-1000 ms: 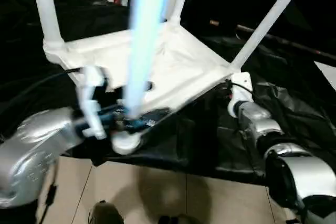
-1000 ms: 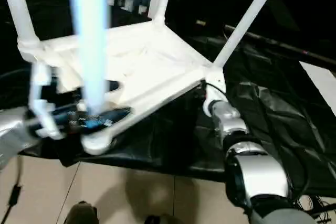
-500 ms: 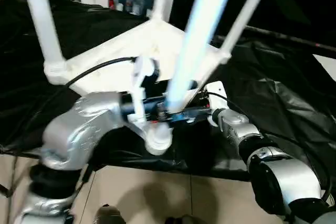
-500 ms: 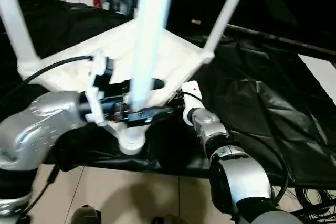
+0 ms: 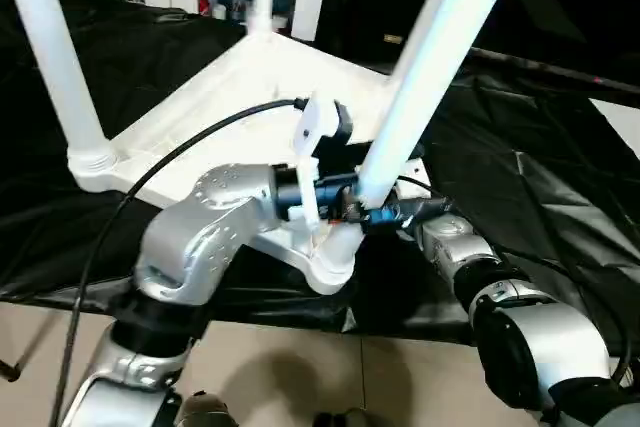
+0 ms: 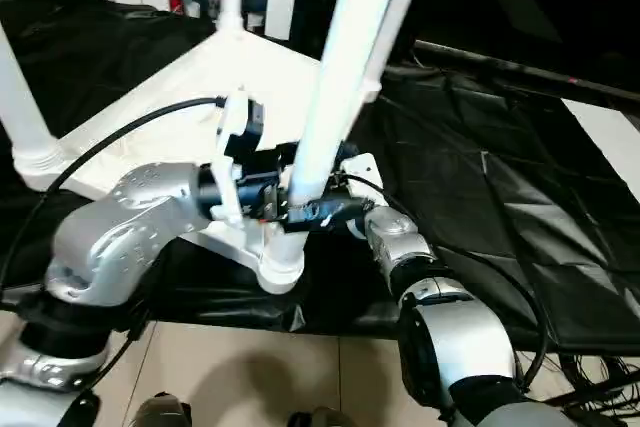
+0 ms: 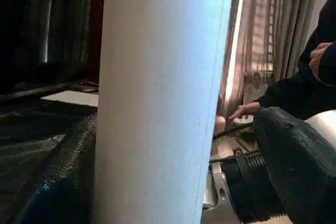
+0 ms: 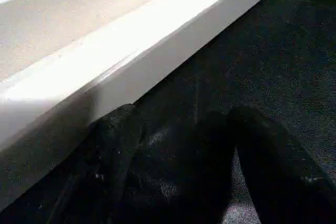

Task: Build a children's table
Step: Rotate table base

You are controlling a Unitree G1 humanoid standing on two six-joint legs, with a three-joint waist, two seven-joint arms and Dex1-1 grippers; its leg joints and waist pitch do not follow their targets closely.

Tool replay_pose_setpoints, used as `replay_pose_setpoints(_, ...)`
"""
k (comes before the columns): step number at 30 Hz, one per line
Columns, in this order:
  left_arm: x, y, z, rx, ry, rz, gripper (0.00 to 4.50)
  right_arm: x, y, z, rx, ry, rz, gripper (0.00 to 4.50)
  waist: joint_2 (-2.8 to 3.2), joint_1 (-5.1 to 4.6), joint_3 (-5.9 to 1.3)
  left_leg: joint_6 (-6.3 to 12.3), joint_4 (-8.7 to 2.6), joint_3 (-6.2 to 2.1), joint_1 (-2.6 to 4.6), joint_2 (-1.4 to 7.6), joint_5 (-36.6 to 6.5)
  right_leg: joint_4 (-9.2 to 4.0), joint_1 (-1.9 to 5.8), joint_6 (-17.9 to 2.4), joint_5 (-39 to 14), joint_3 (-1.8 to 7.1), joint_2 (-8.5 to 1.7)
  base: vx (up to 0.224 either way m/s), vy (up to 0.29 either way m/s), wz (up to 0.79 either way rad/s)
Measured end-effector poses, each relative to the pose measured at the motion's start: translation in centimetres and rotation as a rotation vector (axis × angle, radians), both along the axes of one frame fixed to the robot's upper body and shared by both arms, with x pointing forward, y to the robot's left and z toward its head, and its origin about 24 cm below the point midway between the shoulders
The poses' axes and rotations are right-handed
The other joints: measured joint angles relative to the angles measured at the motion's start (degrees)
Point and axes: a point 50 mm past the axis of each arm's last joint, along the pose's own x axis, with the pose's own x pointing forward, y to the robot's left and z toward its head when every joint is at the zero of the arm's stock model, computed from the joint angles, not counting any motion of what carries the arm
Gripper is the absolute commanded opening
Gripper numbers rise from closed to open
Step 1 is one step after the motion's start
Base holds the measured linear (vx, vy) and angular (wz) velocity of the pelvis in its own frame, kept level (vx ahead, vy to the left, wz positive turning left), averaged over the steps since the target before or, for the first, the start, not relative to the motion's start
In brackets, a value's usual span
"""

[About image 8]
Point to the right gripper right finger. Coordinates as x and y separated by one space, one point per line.
283 176

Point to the white plastic table top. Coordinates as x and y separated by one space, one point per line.
78 24

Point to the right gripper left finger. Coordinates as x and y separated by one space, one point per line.
105 169

